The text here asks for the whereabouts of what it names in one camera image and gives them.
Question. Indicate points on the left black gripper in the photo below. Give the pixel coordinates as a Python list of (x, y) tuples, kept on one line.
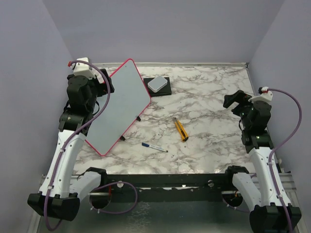
[(103, 87)]

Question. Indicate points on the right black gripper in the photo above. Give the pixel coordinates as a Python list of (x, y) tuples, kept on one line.
[(230, 99)]

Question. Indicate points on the pink framed whiteboard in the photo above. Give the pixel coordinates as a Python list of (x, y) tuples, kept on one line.
[(129, 99)]

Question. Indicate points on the blue capped marker pen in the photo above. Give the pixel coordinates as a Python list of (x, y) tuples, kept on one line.
[(153, 147)]

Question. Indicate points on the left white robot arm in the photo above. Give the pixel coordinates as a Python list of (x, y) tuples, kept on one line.
[(59, 197)]

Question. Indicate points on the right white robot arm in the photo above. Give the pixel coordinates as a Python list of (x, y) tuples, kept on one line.
[(271, 211)]

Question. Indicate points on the yellow utility knife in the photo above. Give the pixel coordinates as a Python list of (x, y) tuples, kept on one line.
[(184, 135)]

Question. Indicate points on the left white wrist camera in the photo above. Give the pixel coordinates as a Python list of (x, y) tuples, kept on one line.
[(81, 69)]

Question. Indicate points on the white network switch box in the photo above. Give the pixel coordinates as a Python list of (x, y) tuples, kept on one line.
[(157, 84)]

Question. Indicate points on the black network switch box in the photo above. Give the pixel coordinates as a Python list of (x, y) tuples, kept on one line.
[(165, 91)]

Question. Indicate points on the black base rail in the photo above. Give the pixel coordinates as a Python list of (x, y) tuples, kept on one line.
[(166, 188)]

